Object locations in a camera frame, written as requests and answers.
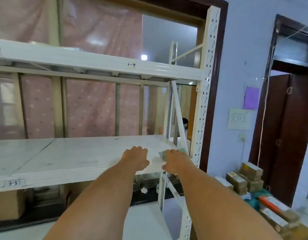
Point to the orange long box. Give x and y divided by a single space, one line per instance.
276 206

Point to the green cleaning cloth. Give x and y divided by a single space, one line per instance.
162 156

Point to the purple paper note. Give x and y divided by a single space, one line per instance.
250 97

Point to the pink dotted curtain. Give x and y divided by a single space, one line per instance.
94 107

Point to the person's left hand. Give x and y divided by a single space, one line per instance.
135 157

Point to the white wall socket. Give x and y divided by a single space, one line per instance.
242 137

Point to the dark brown window surround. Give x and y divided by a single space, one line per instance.
219 72

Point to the person's right forearm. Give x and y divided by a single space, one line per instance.
214 209

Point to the open brown cardboard box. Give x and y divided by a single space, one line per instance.
77 193
7 204

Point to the dark brown wooden door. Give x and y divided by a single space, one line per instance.
293 134

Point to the small cardboard box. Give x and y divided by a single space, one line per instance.
236 182
251 170
255 186

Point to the green plastic bag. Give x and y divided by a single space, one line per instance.
255 200

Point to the person's left forearm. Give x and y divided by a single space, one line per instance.
99 202

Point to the white crumpled paper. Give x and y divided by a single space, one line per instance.
144 190

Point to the round ceiling lamp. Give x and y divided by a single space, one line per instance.
144 57

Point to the metal sliding window frame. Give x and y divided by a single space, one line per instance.
57 107

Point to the white metal shelving rack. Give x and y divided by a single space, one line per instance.
69 152

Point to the person's right hand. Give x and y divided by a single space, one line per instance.
177 161

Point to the white paper sign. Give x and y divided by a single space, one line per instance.
239 119

